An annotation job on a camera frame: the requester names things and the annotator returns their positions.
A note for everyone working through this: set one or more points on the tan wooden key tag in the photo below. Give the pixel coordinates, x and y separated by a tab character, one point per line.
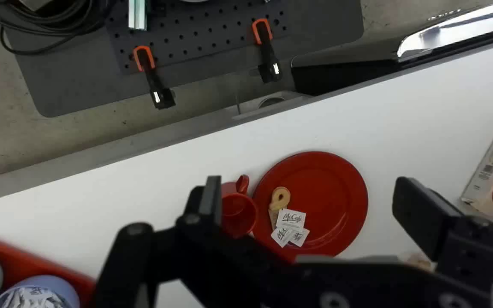
281	197

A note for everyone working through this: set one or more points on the red cup with handle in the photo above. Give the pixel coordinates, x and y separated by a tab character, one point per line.
240	212

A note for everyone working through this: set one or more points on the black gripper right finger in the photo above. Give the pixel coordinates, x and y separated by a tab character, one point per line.
459	243

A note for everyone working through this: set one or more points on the orange black clamp right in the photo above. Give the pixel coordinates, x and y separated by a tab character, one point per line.
269	63

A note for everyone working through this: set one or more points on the dark grey floor mat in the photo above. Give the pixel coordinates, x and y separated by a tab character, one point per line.
84	72

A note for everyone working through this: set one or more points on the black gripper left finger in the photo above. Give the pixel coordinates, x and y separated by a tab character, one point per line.
216	269

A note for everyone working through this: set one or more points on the red plate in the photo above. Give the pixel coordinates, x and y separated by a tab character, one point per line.
327	188

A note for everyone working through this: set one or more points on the white paper packet lower left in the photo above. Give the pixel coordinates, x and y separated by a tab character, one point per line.
281	234

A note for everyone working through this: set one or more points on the black perforated board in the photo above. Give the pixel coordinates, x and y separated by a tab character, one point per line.
178	31

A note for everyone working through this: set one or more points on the silver laptop edge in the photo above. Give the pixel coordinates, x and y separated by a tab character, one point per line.
447	32

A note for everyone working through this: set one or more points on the white paper packet lower right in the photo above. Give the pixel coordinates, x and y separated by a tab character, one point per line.
298	236

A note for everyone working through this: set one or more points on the orange black clamp left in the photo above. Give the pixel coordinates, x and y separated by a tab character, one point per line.
146	63

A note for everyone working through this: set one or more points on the red tray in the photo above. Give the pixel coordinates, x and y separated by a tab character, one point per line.
19	263

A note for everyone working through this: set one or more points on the orange black clamp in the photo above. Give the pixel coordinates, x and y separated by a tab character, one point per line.
269	63
146	63

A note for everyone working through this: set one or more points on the white paper packet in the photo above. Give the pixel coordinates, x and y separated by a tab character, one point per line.
288	217
281	234
298	236

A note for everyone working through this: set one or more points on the pale green bar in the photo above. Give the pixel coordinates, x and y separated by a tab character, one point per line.
137	14

